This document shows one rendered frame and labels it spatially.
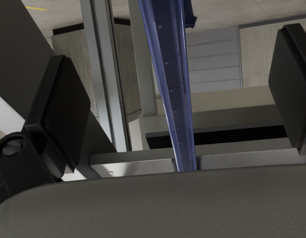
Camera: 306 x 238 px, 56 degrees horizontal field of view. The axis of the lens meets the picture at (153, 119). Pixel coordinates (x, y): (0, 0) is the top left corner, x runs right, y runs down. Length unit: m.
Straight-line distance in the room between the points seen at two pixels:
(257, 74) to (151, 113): 9.90
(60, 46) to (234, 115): 5.62
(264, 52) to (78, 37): 6.56
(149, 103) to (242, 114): 0.19
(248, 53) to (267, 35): 0.80
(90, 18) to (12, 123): 0.32
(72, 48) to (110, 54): 5.44
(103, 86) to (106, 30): 0.09
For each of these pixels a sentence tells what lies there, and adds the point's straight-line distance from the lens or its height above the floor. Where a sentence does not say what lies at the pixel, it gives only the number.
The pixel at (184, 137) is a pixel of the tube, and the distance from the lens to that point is 0.17.
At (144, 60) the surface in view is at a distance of 0.59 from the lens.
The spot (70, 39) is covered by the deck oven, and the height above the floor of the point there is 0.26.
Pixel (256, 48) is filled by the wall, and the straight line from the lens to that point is 10.43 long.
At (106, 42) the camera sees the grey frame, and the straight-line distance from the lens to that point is 0.46.
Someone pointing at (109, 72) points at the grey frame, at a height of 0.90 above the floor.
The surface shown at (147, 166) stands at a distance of 0.24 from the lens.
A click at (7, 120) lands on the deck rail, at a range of 0.17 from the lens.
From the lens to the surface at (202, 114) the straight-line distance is 0.59.
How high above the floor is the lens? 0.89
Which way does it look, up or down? 11 degrees up
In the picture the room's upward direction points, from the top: 173 degrees clockwise
